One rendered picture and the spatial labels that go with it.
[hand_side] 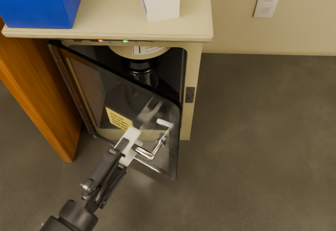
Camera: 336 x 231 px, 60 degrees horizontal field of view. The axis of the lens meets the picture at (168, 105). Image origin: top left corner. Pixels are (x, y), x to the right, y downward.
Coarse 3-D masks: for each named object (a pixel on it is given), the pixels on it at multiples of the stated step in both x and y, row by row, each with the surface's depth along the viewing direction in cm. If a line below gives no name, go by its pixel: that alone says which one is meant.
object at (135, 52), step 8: (112, 48) 67; (120, 48) 66; (128, 48) 65; (136, 48) 65; (144, 48) 65; (152, 48) 65; (160, 48) 66; (168, 48) 68; (128, 56) 66; (136, 56) 66; (144, 56) 66; (152, 56) 66
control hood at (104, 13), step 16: (80, 0) 48; (96, 0) 48; (112, 0) 48; (128, 0) 48; (192, 0) 48; (208, 0) 48; (80, 16) 45; (96, 16) 45; (112, 16) 45; (128, 16) 45; (144, 16) 45; (192, 16) 45; (208, 16) 45; (16, 32) 44; (32, 32) 44; (48, 32) 44; (64, 32) 44; (80, 32) 44; (96, 32) 43; (112, 32) 43; (128, 32) 43; (144, 32) 43; (160, 32) 43; (176, 32) 43; (192, 32) 43; (208, 32) 43
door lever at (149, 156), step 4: (156, 140) 67; (160, 140) 66; (136, 144) 67; (156, 144) 67; (160, 144) 67; (164, 144) 67; (132, 148) 66; (136, 148) 66; (140, 148) 66; (156, 148) 66; (136, 152) 66; (140, 152) 65; (144, 152) 65; (148, 152) 65; (152, 152) 66; (156, 152) 66; (144, 156) 65; (148, 156) 65; (152, 156) 65; (148, 160) 65; (152, 160) 65
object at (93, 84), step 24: (72, 72) 64; (96, 72) 58; (96, 96) 67; (120, 96) 61; (144, 96) 55; (168, 96) 52; (96, 120) 80; (144, 120) 63; (168, 120) 57; (144, 144) 74; (168, 144) 66; (168, 168) 78
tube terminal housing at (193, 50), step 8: (64, 40) 60; (72, 40) 60; (88, 40) 60; (184, 48) 61; (192, 48) 61; (200, 48) 61; (192, 56) 63; (200, 56) 63; (192, 64) 65; (192, 72) 68; (184, 80) 75; (192, 80) 70; (184, 88) 73; (184, 96) 76; (184, 104) 79; (192, 104) 79; (184, 112) 82; (192, 112) 82; (184, 120) 86; (184, 128) 90; (184, 136) 95
